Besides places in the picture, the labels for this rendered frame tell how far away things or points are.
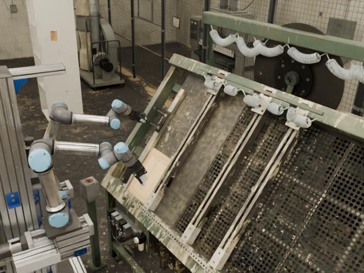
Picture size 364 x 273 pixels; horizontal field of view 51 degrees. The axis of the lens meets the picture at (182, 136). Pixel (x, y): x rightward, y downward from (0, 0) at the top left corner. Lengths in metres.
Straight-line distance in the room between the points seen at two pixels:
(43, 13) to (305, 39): 4.39
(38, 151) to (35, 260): 0.74
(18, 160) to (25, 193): 0.24
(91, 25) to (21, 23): 2.82
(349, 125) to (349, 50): 0.55
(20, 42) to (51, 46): 4.49
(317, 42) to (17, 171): 2.12
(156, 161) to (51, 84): 3.77
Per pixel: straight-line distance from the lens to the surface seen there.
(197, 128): 2.91
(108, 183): 3.40
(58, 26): 6.41
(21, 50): 10.94
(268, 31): 3.04
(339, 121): 2.39
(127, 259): 3.65
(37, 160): 2.26
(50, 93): 6.63
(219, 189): 2.62
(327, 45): 2.76
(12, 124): 2.48
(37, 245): 2.72
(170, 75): 3.39
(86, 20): 8.57
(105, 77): 8.16
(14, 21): 10.78
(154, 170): 3.10
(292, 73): 2.97
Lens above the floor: 2.71
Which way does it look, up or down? 26 degrees down
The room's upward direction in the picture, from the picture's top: 2 degrees clockwise
